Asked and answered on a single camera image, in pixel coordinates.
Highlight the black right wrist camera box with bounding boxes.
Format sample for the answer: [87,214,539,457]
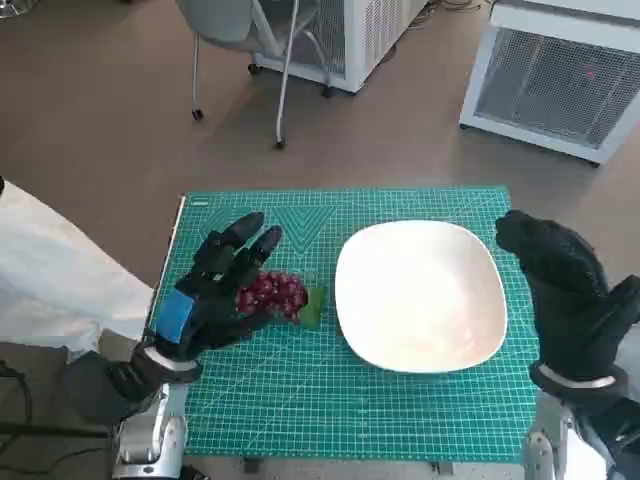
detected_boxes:
[574,394,640,480]

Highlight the white mesh cabinet, red light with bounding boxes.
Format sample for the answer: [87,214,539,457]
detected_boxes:
[458,0,640,170]

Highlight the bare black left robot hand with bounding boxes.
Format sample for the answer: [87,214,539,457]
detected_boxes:
[144,212,284,362]

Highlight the black floor cables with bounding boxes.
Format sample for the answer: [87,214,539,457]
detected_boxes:
[0,359,115,480]

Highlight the green cutting mat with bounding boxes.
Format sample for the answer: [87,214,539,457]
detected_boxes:
[147,185,544,459]

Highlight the white square-round plate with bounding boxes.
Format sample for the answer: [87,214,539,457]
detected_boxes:
[334,219,509,375]

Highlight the grey office chair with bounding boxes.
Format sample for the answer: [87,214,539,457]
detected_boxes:
[174,0,335,150]

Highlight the red toy grape bunch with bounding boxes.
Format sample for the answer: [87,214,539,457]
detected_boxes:
[234,271,329,330]

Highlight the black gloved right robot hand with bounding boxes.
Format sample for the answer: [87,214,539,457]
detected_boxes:
[494,209,640,385]

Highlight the white mesh cabinet on casters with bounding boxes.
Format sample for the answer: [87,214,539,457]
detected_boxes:
[248,0,432,99]

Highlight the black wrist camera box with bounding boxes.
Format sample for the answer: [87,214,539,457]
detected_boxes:
[574,394,640,480]
[62,347,164,424]

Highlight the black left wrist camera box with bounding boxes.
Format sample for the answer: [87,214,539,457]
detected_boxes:
[62,347,164,424]

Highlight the tangled cables behind cabinets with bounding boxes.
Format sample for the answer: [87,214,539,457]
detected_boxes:
[409,0,494,31]

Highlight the person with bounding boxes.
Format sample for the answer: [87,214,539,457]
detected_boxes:
[0,177,154,361]

